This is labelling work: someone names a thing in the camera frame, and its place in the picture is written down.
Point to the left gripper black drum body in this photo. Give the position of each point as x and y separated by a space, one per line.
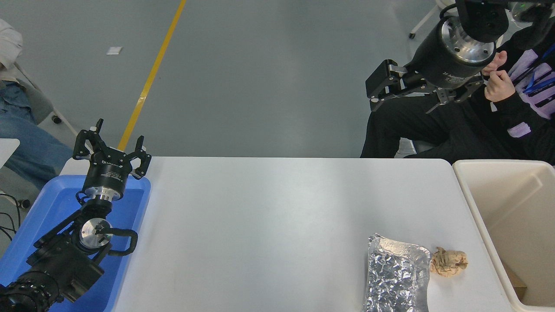
107 175

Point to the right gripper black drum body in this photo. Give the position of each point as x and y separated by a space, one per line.
438 63

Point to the silver foil tray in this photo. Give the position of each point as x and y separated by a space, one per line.
394 277

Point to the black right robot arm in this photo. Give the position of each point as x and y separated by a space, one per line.
483 19

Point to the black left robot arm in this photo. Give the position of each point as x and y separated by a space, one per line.
65 260

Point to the person's hand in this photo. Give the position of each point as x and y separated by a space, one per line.
501 86
495 63

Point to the person in dark clothing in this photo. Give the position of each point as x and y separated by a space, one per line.
433 128

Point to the blue plastic tray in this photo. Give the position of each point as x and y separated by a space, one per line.
130 208

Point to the person in blue trousers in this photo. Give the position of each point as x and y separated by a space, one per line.
30 147

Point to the grey office chair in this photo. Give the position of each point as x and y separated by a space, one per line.
39 104

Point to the small white side table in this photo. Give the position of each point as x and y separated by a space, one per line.
8 149

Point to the black caster wheel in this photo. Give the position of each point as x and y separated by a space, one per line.
25 203

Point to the white paper slip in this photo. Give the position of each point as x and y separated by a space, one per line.
114 50

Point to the large pale plastic bin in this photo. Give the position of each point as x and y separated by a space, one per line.
490 190

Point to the crumpled tan paper ball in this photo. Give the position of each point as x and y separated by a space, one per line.
448 262

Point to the white wheeled chair frame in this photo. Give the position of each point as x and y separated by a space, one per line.
424 20

